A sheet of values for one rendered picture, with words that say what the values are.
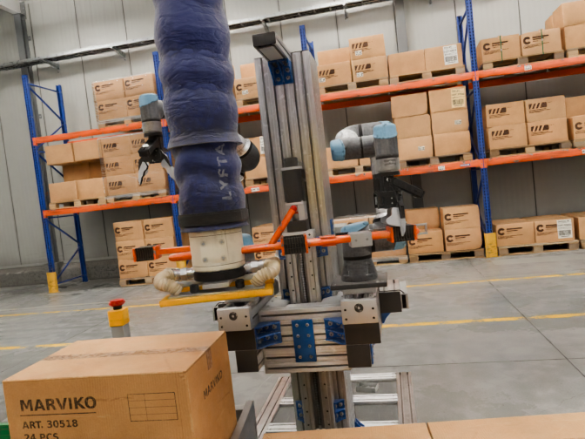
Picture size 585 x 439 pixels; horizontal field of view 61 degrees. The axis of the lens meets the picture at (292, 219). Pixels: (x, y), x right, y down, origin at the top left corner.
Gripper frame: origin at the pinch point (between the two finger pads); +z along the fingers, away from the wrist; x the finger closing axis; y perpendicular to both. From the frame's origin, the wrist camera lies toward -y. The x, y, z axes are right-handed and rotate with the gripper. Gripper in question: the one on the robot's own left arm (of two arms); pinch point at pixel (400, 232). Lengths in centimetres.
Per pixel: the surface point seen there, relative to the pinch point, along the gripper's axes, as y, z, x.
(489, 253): -284, 112, -641
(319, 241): 26.9, -0.1, 3.8
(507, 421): -33, 71, -7
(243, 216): 50, -11, 6
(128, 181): 323, -72, -773
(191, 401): 70, 40, 20
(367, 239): 11.7, 0.9, 4.1
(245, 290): 51, 11, 14
